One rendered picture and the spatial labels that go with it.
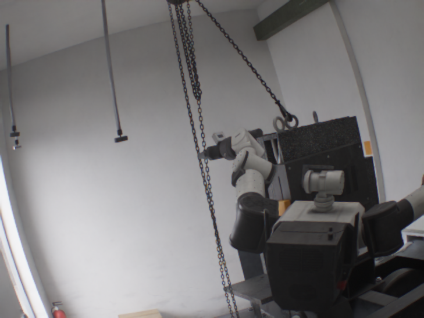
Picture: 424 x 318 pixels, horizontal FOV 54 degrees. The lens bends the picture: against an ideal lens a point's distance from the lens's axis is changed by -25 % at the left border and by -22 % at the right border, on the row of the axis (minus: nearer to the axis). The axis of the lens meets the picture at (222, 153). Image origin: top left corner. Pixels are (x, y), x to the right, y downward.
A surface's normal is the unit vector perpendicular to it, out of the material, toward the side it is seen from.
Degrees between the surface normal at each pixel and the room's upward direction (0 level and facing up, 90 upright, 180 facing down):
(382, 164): 90
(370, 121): 90
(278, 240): 18
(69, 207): 90
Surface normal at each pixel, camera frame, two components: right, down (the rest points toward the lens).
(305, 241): -0.11, -0.95
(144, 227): 0.27, -0.04
